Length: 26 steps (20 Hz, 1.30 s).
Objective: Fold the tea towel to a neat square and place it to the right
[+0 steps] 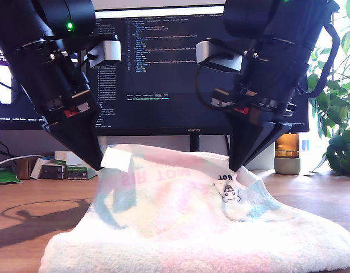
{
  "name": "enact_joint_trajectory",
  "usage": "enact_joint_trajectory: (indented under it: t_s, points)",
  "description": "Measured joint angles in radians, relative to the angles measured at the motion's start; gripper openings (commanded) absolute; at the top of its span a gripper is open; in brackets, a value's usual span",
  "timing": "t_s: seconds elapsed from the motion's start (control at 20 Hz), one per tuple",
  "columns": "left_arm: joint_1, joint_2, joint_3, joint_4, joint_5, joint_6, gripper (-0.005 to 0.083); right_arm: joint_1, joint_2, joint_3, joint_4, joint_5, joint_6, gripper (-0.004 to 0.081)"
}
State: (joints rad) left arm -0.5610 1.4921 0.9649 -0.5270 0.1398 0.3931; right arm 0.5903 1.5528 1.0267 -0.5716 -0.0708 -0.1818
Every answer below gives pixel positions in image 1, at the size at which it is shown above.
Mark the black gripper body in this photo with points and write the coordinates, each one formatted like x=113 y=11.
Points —
x=49 y=79
x=277 y=79

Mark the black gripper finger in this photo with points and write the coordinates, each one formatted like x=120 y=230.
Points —
x=99 y=145
x=78 y=136
x=248 y=136
x=277 y=133

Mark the pastel checked tea towel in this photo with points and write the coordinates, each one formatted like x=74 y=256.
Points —
x=177 y=227

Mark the small white blue-barred device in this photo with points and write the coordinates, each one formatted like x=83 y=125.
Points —
x=305 y=145

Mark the green and white box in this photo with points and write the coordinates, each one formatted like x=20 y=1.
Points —
x=78 y=173

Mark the amber bottle in green cup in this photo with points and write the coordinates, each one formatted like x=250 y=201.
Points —
x=287 y=167

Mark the small dark grey box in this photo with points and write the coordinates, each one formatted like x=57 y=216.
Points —
x=52 y=168
x=52 y=175

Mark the black monitor stand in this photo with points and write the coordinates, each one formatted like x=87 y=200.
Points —
x=194 y=143

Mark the white box with teal edge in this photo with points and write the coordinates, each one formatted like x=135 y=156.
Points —
x=35 y=172

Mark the black monitor with purple terminal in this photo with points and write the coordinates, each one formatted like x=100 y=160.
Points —
x=9 y=119

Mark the brown cardboard box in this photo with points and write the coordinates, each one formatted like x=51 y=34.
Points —
x=24 y=170

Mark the green leafy houseplant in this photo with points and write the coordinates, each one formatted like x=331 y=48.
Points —
x=338 y=153

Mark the green pouch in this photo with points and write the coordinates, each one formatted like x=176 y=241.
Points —
x=4 y=176

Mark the black Huawei monitor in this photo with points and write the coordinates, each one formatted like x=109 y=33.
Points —
x=169 y=85

